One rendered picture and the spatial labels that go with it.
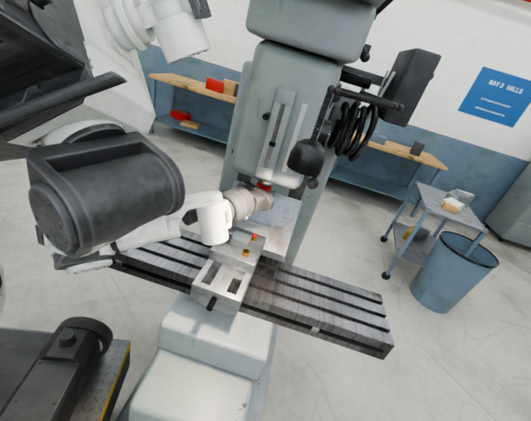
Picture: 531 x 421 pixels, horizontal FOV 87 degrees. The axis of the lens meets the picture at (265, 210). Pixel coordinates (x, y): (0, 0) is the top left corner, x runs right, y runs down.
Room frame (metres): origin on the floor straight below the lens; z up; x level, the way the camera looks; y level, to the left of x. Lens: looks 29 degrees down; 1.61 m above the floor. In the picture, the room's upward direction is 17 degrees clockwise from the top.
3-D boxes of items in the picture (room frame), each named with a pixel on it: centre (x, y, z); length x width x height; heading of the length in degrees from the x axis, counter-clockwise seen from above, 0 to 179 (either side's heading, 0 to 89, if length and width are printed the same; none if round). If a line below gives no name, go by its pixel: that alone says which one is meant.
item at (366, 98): (0.60, -0.13, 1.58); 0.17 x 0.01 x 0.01; 116
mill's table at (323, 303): (0.77, 0.09, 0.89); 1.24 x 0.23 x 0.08; 88
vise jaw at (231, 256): (0.71, 0.05, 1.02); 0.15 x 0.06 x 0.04; 86
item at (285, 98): (0.66, 0.03, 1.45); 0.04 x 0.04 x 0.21; 88
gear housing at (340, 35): (0.81, 0.02, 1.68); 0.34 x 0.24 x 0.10; 178
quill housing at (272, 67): (0.77, 0.03, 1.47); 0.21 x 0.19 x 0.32; 88
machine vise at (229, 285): (0.74, 0.05, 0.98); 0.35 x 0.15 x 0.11; 176
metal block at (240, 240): (0.77, 0.05, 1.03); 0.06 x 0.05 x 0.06; 86
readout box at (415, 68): (1.05, -0.32, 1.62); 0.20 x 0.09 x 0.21; 178
